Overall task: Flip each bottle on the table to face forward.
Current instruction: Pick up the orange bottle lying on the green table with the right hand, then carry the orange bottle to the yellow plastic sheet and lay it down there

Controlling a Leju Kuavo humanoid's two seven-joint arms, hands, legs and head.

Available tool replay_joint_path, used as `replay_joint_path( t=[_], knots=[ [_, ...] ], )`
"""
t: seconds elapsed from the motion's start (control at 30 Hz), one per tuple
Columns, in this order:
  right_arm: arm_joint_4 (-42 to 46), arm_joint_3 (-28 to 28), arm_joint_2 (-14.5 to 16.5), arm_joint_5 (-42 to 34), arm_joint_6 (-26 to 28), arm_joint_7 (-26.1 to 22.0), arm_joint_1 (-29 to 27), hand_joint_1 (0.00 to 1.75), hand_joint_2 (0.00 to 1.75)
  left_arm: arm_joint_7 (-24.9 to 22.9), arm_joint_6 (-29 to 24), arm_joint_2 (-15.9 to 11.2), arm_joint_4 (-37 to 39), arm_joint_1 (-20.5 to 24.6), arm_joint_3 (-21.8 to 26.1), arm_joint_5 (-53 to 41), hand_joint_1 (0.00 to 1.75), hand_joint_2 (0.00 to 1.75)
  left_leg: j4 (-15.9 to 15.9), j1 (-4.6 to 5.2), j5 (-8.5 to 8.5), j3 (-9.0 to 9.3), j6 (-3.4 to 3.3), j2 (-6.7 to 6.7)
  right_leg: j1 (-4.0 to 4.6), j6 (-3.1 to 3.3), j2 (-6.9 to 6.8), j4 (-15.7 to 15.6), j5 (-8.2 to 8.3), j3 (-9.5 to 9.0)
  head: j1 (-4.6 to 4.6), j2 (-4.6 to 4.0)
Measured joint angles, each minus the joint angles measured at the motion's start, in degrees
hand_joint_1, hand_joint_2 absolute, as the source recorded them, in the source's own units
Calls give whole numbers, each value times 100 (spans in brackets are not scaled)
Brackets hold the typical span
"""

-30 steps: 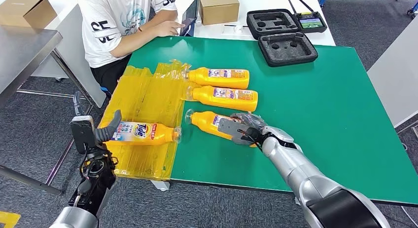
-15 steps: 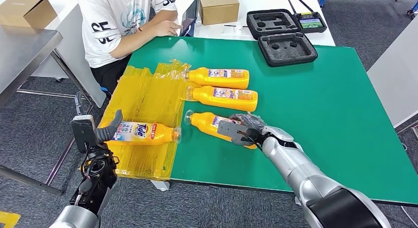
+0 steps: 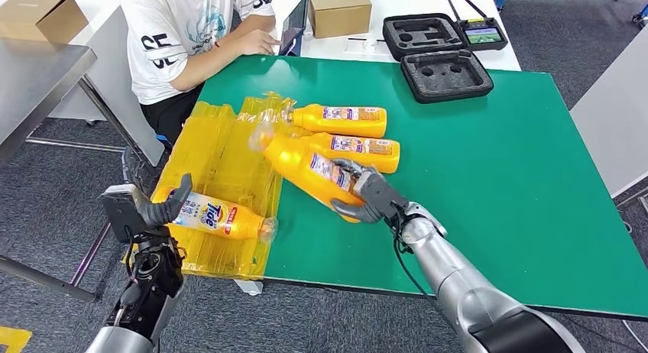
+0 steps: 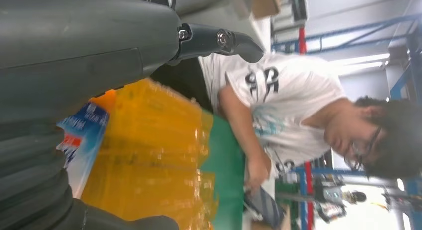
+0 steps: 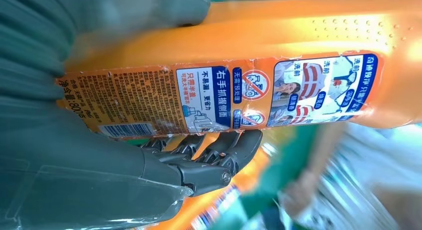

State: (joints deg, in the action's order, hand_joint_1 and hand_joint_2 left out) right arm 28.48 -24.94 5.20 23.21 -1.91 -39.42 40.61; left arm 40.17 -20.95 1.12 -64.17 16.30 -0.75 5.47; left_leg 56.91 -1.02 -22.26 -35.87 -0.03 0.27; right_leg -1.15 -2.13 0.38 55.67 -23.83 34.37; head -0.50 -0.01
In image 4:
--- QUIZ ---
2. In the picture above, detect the orange detergent bottle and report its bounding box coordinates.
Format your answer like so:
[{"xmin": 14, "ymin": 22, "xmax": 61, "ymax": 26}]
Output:
[{"xmin": 56, "ymin": 90, "xmax": 117, "ymax": 200}]

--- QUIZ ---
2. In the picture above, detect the dark tablet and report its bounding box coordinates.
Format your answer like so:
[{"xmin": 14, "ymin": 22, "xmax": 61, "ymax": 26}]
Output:
[{"xmin": 244, "ymin": 185, "xmax": 286, "ymax": 228}]

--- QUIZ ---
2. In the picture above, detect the person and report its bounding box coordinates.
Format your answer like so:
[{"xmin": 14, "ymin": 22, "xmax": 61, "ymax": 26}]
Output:
[{"xmin": 151, "ymin": 52, "xmax": 422, "ymax": 190}]

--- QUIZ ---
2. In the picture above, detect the yellow plastic sheet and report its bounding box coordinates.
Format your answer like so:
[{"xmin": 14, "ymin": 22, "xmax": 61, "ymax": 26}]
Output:
[{"xmin": 81, "ymin": 78, "xmax": 218, "ymax": 230}]

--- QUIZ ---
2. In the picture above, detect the blue overhead steel beam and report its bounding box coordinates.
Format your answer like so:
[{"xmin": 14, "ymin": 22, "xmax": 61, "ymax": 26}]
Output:
[{"xmin": 272, "ymin": 14, "xmax": 422, "ymax": 101}]

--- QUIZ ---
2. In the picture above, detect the plain cardboard box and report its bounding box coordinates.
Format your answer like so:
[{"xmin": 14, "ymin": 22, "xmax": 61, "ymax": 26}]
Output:
[{"xmin": 251, "ymin": 0, "xmax": 282, "ymax": 20}]

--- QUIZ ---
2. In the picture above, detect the blue metal frame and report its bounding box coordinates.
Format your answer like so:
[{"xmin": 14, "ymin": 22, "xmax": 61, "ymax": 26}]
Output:
[{"xmin": 292, "ymin": 167, "xmax": 368, "ymax": 230}]

